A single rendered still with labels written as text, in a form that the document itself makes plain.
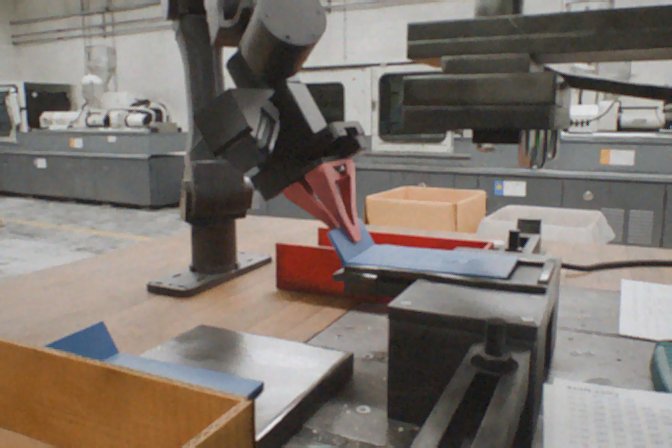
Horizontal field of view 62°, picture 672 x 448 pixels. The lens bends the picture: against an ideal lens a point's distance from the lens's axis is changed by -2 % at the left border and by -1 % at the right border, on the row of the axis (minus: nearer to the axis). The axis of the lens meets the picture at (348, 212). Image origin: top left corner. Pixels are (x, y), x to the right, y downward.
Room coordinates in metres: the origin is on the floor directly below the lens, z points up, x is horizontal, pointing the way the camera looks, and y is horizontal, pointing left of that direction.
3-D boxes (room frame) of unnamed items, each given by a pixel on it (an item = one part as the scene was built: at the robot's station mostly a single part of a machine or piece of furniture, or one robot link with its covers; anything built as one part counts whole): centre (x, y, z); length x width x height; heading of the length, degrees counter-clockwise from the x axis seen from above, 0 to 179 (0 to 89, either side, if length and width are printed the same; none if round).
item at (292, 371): (0.40, 0.10, 0.91); 0.17 x 0.16 x 0.02; 156
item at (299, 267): (0.69, -0.05, 0.93); 0.25 x 0.12 x 0.06; 66
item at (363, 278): (0.46, -0.02, 0.98); 0.07 x 0.02 x 0.01; 66
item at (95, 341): (0.38, 0.15, 0.93); 0.15 x 0.07 x 0.03; 69
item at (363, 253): (0.48, -0.07, 1.00); 0.15 x 0.07 x 0.03; 66
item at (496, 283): (0.43, -0.09, 0.98); 0.13 x 0.01 x 0.03; 66
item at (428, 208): (3.00, -0.41, 0.43); 0.59 x 0.54 x 0.58; 152
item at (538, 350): (0.44, -0.11, 0.94); 0.20 x 0.10 x 0.07; 156
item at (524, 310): (0.44, -0.11, 0.98); 0.20 x 0.10 x 0.01; 156
